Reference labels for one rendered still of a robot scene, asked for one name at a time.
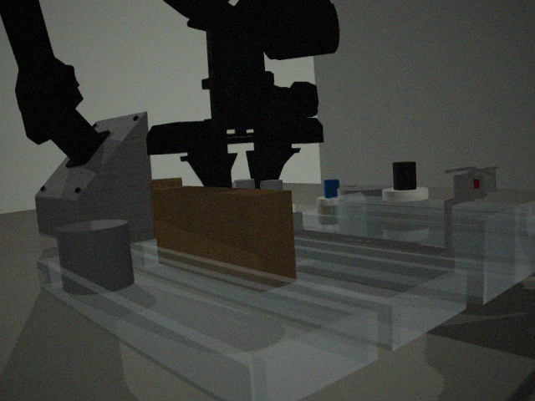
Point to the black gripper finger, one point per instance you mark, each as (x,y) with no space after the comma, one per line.
(268,164)
(213,170)

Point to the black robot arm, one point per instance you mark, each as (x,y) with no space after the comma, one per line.
(47,89)

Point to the brown rectangular block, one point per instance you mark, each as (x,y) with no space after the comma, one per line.
(251,228)
(176,218)

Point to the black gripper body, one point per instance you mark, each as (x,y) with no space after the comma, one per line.
(209,137)

